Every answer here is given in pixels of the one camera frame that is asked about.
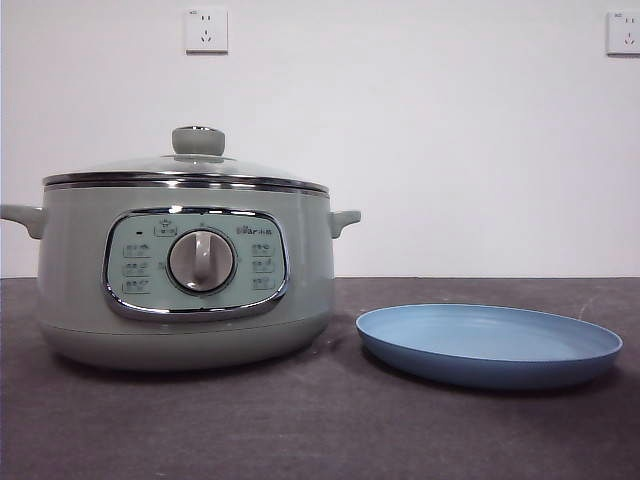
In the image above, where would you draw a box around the glass lid with green knob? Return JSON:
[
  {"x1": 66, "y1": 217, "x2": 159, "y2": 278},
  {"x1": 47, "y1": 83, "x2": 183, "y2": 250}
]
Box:
[{"x1": 42, "y1": 125, "x2": 331, "y2": 194}]

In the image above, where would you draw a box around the white wall socket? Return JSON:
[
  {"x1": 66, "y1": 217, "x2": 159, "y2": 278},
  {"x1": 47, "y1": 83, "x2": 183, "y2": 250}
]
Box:
[
  {"x1": 606, "y1": 10, "x2": 640, "y2": 57},
  {"x1": 185, "y1": 8, "x2": 230, "y2": 55}
]

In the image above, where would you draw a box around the blue round plate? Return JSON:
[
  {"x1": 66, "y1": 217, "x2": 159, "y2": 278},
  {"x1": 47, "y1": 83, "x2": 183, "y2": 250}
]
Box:
[{"x1": 355, "y1": 302, "x2": 624, "y2": 391}]

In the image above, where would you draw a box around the pale green electric steamer pot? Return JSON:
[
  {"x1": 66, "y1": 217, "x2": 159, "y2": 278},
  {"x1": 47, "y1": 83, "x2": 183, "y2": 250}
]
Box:
[{"x1": 0, "y1": 180, "x2": 362, "y2": 372}]

